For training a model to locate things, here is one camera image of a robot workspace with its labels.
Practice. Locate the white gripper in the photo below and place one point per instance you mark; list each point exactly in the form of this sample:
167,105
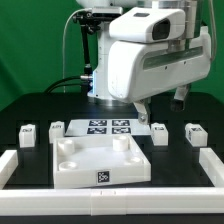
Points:
138,71

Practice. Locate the white square tabletop part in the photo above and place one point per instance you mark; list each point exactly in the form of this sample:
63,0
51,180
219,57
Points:
98,160

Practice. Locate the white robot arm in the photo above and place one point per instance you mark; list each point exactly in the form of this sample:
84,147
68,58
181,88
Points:
198,13

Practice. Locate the white tag sheet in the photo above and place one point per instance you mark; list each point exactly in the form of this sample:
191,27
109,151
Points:
82,127

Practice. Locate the white U-shaped fence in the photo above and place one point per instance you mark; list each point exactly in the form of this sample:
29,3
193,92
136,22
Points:
123,201

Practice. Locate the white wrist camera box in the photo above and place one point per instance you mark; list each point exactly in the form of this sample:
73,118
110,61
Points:
146,25

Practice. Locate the black camera on stand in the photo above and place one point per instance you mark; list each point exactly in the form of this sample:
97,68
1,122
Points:
89,21

